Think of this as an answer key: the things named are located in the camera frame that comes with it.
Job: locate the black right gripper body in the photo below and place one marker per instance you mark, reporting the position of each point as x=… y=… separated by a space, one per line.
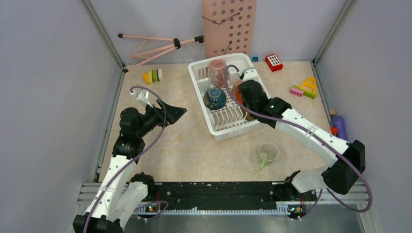
x=246 y=104

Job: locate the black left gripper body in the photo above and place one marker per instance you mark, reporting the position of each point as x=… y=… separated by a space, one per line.
x=155 y=117

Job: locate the orange saucer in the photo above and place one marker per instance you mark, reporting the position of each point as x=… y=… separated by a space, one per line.
x=236 y=92

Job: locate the blue floral bowl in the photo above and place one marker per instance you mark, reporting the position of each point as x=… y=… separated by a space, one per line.
x=214 y=98

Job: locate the pink ghost mug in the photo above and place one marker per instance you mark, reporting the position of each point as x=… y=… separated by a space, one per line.
x=217 y=73

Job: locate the green mug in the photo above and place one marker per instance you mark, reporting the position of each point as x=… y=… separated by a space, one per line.
x=267 y=153

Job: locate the black plate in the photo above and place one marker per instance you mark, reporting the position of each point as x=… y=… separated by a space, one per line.
x=250 y=117

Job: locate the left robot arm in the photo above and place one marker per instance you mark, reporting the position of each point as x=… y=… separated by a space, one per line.
x=119 y=194

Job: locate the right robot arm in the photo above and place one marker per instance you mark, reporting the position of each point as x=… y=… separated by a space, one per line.
x=343 y=160

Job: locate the white plastic dish rack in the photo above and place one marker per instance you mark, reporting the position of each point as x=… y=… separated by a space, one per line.
x=229 y=121

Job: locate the striped toy block stack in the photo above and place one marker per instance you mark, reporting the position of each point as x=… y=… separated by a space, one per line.
x=153 y=76

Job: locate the red toy block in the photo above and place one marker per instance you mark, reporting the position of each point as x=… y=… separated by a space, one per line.
x=273 y=62

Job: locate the pink toy brick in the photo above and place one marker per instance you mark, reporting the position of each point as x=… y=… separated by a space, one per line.
x=297 y=92

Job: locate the yellow green toy triangle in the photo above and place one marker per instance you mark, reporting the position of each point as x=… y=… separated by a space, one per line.
x=308 y=88

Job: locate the pink tripod stand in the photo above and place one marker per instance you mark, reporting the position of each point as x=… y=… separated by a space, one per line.
x=150 y=55

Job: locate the pink perforated board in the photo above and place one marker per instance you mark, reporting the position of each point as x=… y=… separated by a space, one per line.
x=228 y=26

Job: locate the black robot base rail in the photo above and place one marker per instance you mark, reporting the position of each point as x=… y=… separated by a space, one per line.
x=225 y=198

